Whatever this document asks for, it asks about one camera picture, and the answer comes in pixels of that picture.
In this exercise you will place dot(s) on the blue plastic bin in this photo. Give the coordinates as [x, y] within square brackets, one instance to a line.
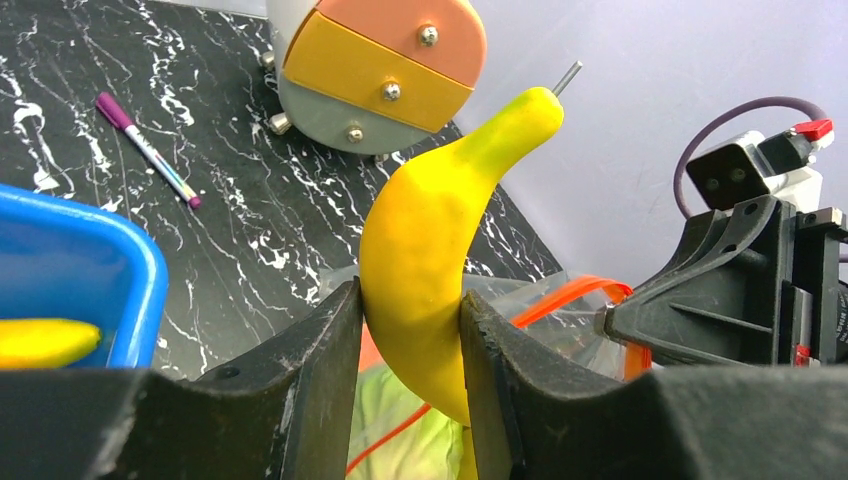
[64, 259]

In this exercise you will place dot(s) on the round pastel drawer cabinet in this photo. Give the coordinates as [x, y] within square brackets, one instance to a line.
[372, 77]

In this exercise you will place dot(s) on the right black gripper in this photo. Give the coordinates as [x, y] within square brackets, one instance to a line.
[718, 299]

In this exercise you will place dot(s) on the pink marker pen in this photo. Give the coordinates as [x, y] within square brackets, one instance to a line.
[117, 117]

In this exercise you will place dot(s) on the clear zip top bag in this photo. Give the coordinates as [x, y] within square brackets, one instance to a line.
[558, 311]

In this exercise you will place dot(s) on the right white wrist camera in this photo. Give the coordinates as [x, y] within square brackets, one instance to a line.
[752, 165]

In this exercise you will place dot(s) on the single yellow banana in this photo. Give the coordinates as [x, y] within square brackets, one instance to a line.
[416, 239]

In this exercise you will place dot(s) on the green cabbage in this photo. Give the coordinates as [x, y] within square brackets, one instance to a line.
[395, 435]

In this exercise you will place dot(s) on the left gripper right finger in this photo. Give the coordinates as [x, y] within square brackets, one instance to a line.
[537, 415]

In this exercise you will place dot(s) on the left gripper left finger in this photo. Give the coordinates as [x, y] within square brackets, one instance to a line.
[281, 410]

